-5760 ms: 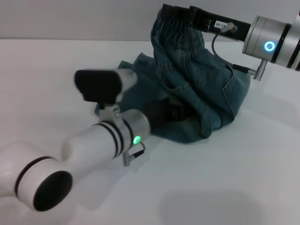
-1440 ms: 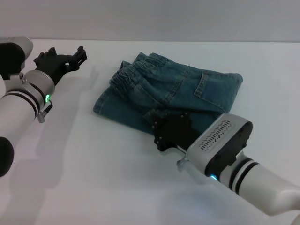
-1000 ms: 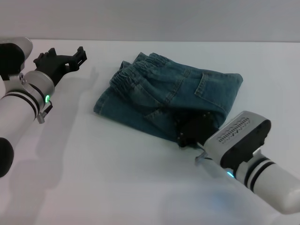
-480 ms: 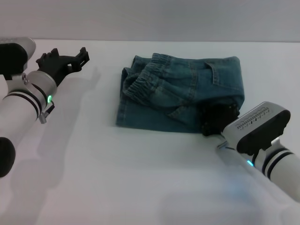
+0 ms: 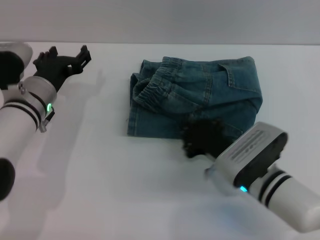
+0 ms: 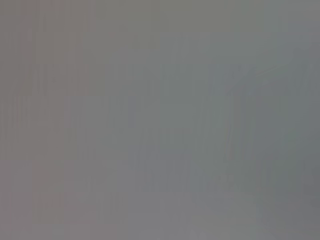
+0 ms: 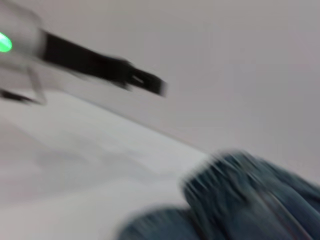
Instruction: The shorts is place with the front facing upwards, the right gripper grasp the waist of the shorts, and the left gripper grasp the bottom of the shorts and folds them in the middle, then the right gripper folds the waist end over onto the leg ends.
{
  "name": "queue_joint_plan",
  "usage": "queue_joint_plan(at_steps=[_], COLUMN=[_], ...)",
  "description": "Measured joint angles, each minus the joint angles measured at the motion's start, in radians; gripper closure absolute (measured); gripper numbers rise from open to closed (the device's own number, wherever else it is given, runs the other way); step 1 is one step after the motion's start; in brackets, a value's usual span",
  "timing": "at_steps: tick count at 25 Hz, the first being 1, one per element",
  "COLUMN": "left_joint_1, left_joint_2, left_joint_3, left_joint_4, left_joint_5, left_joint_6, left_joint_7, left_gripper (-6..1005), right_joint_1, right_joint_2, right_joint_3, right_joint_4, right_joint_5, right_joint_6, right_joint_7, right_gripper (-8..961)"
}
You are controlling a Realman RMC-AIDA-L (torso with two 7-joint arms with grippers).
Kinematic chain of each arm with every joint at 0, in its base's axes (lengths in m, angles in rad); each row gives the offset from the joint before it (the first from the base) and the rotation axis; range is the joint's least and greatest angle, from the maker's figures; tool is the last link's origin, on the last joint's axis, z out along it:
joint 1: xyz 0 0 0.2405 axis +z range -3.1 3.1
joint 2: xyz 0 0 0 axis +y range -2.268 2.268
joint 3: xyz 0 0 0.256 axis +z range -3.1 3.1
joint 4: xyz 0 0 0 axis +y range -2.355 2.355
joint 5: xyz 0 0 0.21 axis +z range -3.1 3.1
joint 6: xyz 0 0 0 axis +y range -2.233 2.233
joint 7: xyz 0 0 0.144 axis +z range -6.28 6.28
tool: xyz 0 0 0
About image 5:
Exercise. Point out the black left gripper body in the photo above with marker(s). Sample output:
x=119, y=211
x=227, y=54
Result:
x=53, y=70

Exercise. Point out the blue denim shorts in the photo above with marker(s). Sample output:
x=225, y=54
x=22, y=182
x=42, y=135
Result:
x=200, y=87

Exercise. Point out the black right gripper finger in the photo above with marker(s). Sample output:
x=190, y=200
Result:
x=188, y=142

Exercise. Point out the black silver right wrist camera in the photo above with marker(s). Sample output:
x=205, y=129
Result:
x=252, y=150

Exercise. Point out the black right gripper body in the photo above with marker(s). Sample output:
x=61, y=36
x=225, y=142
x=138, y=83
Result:
x=212, y=140

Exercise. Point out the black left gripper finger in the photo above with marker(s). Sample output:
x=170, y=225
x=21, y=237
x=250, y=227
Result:
x=83, y=58
x=50, y=53

